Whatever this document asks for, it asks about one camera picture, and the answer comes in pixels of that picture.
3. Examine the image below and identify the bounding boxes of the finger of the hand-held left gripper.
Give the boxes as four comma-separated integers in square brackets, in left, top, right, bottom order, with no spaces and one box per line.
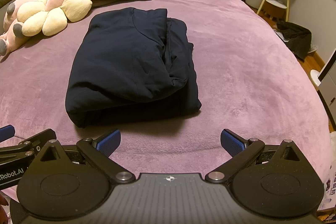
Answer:
[0,125,15,143]
[0,129,57,161]

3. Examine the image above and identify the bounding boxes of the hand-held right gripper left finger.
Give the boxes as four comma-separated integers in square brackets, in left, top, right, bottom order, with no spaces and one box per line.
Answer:
[29,130,135,184]

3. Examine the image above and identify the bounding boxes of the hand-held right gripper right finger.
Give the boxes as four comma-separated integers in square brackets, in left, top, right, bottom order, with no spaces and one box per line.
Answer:
[205,129,313,184]

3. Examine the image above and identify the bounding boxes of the navy blue zip jacket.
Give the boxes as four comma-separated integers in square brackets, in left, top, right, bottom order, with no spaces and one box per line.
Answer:
[66,7,202,128]

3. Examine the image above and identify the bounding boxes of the person's left hand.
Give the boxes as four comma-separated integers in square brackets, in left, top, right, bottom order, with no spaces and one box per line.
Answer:
[0,192,10,216]

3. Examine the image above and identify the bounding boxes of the pink plush toy grey hooves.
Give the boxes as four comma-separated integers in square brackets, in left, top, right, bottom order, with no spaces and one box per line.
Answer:
[0,0,40,56]

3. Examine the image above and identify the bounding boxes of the printed cardboard box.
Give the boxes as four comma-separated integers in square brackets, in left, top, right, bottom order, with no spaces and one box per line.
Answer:
[316,158,336,216]

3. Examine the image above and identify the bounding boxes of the black bag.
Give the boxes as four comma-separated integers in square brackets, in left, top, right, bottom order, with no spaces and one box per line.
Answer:
[277,21,313,60]

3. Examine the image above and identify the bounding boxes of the white panel with dark edge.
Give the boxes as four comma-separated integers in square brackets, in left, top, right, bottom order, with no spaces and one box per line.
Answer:
[310,48,336,88]

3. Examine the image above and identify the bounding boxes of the brown round footed basket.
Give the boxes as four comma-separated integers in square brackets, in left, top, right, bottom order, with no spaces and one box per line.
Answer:
[262,0,288,21]

